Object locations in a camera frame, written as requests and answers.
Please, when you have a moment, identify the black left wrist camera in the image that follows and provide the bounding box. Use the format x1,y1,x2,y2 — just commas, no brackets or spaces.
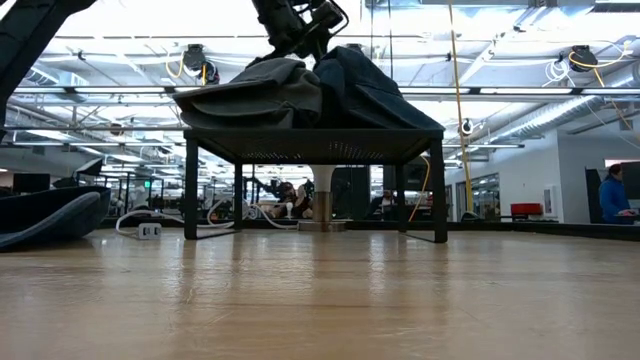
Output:
310,1,350,30

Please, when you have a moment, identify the silver ventilation duct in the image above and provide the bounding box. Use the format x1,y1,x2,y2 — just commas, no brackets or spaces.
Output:
492,94,640,144

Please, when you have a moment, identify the red bin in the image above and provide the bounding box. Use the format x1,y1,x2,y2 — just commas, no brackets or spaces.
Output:
509,202,544,218

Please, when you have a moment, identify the person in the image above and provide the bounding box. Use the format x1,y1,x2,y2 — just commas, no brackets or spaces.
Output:
377,189,402,209
597,163,640,225
259,180,317,221

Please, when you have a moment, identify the grey cap with pale piping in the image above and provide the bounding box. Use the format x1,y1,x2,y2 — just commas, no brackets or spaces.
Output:
172,56,324,109

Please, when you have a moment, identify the white extension cord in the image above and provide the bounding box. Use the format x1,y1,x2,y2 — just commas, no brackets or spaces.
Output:
114,196,302,242

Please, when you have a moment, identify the black perforated metal rack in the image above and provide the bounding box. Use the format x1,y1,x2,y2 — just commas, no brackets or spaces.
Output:
182,128,450,245

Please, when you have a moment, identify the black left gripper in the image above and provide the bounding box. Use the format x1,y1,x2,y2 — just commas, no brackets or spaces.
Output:
247,0,330,68

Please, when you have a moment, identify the dark blue denim cap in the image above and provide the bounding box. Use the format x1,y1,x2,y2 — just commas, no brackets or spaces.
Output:
0,185,112,251
313,45,445,131

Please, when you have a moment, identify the black ceiling cable reel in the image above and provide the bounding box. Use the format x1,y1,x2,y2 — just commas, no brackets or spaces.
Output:
568,44,594,74
181,43,222,87

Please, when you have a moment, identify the yellow hanging cable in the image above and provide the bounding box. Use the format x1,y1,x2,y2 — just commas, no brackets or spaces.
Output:
446,0,484,224

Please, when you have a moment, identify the black monitor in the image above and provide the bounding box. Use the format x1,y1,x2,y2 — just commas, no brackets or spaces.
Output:
12,173,52,196

